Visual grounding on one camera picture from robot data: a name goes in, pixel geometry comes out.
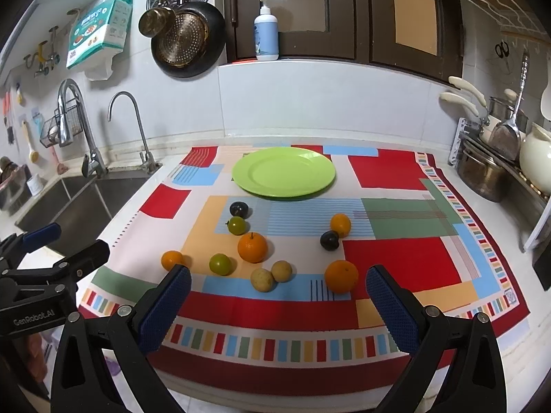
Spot small orange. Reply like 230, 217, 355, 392
160, 250, 186, 271

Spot green lime fruit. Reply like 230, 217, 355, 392
209, 254, 233, 276

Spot dark plum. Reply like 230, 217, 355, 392
229, 201, 249, 219
319, 230, 340, 252

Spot brown round fruit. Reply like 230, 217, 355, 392
250, 268, 274, 293
271, 260, 293, 283

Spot large orange with stem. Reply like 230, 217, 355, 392
237, 232, 268, 264

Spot green fruit with stem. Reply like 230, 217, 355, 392
226, 216, 248, 236

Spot stainless steel sink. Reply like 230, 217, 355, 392
16, 171, 149, 256

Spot pull-down chrome faucet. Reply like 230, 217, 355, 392
57, 78, 107, 178

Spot yellow orange fruit right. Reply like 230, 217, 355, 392
330, 213, 352, 238

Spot gooseneck chrome faucet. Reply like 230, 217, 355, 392
106, 90, 163, 174

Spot colourful patchwork table mat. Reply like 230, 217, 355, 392
80, 146, 529, 397

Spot steel cooking pot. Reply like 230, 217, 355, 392
457, 140, 512, 202

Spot green plate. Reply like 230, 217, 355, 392
232, 146, 336, 199

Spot metal dish rack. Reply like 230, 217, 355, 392
447, 117, 550, 253

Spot metal skimmer ladle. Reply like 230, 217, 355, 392
489, 47, 530, 161

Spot cream ceramic teapot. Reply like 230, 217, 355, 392
519, 123, 551, 195

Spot teal white paper box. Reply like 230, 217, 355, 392
66, 0, 134, 80

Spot small brass saucepan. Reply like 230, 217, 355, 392
138, 7, 176, 38

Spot black frying pan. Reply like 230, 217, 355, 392
150, 2, 226, 78

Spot white rice spoon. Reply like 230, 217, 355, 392
540, 55, 551, 121

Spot blue white pump bottle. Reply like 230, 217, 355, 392
253, 0, 279, 62

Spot wire sponge basket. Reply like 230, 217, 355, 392
40, 104, 83, 147

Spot cream pan handle lower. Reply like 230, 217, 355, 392
439, 92, 479, 117

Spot cream pan handle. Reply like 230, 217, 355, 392
448, 76, 488, 108
439, 92, 479, 117

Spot cream pan handle upper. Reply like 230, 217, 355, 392
448, 76, 488, 108

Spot black scissors on wall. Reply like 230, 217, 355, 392
494, 41, 510, 59

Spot dark brown window frame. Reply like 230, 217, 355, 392
223, 0, 463, 83

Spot white wire wall rack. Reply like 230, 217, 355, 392
466, 0, 548, 39

